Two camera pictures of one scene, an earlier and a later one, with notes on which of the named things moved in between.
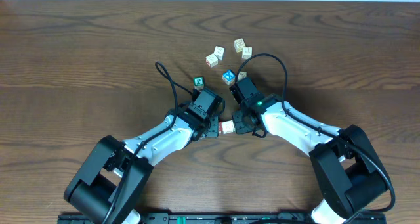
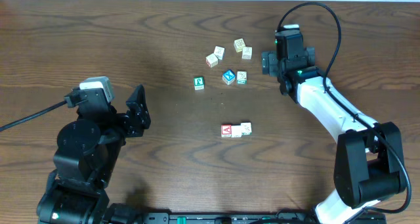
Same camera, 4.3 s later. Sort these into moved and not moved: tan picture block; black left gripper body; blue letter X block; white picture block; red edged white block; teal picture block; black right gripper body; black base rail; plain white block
Moved: black right gripper body; plain white block; black left gripper body
Not moved: red edged white block; tan picture block; blue letter X block; white picture block; black base rail; teal picture block
